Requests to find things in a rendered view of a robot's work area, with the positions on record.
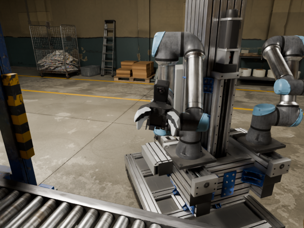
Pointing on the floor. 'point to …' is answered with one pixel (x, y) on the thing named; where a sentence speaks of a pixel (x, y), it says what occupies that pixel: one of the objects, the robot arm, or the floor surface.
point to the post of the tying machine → (6, 68)
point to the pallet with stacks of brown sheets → (135, 71)
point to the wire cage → (58, 56)
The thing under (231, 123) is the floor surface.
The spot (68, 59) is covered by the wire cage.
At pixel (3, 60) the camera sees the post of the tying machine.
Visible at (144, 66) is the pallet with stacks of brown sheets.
